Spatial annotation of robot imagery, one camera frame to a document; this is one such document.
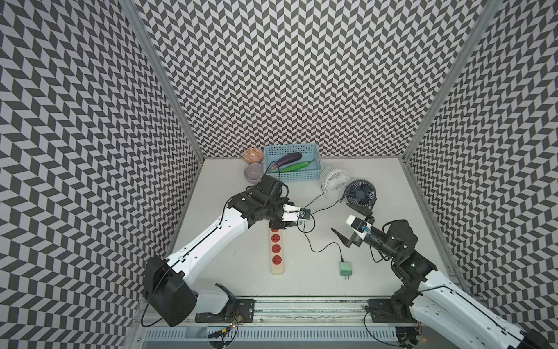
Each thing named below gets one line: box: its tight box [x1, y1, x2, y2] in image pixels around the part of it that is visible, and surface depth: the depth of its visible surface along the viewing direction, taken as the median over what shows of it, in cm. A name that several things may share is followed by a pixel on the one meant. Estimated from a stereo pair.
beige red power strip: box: [270, 228, 285, 276], surface depth 86 cm
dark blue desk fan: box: [340, 178, 378, 211], surface depth 96 cm
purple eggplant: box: [269, 151, 303, 171], surface depth 115 cm
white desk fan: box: [319, 164, 350, 198], surface depth 101 cm
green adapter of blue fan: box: [340, 261, 353, 280], surface depth 82 cm
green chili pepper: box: [280, 158, 316, 173], surface depth 111 cm
